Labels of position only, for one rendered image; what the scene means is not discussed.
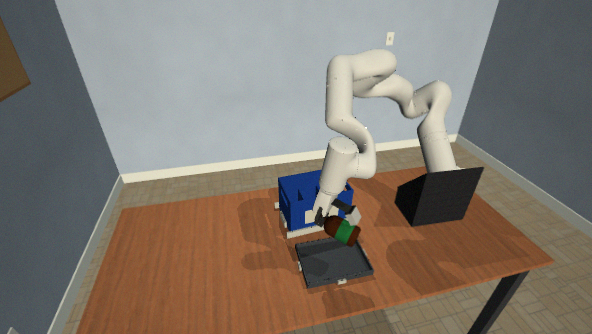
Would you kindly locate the blue plastic crate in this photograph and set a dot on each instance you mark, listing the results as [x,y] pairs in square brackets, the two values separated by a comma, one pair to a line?
[297,194]

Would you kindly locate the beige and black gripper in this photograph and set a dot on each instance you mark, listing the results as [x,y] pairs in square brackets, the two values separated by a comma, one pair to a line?
[323,205]

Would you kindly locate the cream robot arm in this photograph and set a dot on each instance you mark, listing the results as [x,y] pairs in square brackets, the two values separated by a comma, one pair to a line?
[343,72]

